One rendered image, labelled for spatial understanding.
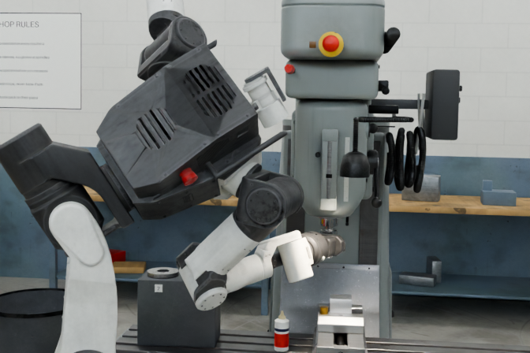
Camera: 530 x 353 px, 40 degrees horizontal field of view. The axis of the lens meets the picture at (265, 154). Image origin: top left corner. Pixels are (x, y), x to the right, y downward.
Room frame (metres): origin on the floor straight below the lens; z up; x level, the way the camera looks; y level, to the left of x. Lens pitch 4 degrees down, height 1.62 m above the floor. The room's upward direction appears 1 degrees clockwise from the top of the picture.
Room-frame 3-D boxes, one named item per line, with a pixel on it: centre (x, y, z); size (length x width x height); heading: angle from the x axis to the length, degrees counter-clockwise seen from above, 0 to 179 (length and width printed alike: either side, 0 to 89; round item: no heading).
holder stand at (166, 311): (2.05, 0.23, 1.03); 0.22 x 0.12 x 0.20; 87
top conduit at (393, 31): (2.02, -0.33, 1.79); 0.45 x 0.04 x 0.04; 173
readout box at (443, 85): (2.27, -0.55, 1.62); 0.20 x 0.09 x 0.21; 173
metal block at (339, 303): (2.00, -0.22, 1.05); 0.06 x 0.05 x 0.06; 85
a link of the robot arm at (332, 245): (1.93, -0.14, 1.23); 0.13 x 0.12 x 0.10; 63
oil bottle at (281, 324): (1.98, -0.06, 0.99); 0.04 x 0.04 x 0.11
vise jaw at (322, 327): (1.95, -0.21, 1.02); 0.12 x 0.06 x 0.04; 85
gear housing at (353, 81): (2.05, -0.19, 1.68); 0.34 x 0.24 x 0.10; 173
